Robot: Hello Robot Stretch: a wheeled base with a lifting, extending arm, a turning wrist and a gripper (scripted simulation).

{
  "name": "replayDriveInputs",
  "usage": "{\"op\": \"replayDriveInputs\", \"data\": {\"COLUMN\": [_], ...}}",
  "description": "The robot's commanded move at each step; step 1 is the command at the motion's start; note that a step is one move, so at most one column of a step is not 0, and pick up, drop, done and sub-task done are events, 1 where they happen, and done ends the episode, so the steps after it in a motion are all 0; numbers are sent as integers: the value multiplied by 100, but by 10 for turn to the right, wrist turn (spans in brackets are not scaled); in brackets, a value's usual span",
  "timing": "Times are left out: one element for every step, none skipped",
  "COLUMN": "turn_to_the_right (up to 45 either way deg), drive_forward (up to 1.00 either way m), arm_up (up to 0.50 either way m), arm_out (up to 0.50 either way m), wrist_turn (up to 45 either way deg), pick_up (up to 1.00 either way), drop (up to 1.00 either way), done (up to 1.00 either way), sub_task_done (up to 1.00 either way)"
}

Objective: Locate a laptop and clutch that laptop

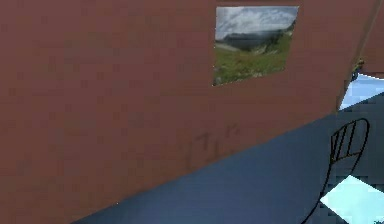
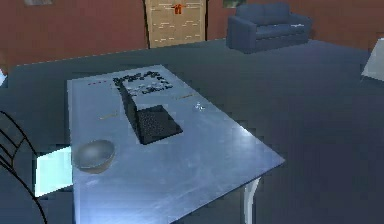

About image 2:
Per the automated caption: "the black open laptop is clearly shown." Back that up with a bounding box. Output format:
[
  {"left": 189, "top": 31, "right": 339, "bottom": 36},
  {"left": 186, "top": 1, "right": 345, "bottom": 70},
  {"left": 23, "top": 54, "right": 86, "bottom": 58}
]
[{"left": 112, "top": 70, "right": 184, "bottom": 146}]

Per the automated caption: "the blue-grey metal table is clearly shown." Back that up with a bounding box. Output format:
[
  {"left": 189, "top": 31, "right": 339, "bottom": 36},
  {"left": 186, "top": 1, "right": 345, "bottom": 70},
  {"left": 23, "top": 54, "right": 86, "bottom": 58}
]
[{"left": 66, "top": 64, "right": 286, "bottom": 224}]

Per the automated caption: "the tan wooden door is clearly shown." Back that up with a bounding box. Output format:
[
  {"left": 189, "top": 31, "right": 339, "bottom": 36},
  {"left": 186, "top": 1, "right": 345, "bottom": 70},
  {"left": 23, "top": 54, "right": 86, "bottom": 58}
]
[{"left": 143, "top": 0, "right": 208, "bottom": 50}]

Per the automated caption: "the grey bowl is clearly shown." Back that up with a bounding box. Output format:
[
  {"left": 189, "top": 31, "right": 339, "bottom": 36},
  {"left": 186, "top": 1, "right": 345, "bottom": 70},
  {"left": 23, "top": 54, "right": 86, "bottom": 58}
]
[{"left": 72, "top": 139, "right": 116, "bottom": 175}]

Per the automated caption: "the dark blue sofa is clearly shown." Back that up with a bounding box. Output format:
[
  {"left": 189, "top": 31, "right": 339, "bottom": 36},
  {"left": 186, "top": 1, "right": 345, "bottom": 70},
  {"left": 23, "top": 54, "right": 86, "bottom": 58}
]
[{"left": 225, "top": 2, "right": 314, "bottom": 55}]

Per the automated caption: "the green framed picture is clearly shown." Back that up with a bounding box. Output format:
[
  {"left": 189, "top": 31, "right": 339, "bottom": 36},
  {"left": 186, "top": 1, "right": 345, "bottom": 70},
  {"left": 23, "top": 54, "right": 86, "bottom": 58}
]
[{"left": 222, "top": 0, "right": 248, "bottom": 9}]

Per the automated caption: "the pale grey furniture corner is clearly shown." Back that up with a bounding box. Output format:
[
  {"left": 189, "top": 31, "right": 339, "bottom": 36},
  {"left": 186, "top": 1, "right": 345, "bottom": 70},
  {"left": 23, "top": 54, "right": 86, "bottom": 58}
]
[{"left": 361, "top": 37, "right": 384, "bottom": 82}]

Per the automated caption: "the grey framed picture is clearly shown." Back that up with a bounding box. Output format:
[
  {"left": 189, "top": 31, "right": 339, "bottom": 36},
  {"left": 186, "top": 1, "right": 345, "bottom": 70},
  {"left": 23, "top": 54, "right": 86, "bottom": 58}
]
[{"left": 23, "top": 0, "right": 54, "bottom": 6}]

